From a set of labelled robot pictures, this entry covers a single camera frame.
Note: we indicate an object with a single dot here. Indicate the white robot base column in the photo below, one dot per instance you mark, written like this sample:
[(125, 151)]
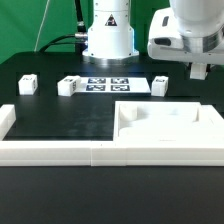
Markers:
[(111, 37)]

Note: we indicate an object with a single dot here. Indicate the white square tabletop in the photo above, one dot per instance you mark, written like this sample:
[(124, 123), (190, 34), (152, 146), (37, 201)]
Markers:
[(166, 121)]

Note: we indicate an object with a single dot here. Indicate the fiducial marker sheet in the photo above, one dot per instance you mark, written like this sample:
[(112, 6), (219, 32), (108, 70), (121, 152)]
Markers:
[(113, 85)]

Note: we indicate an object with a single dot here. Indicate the white L-shaped obstacle fence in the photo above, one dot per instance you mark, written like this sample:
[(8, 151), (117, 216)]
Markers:
[(104, 153)]

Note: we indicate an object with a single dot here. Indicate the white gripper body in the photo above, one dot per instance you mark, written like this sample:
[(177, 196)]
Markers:
[(188, 34)]

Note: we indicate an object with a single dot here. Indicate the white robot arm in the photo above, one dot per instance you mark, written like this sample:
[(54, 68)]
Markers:
[(188, 31)]

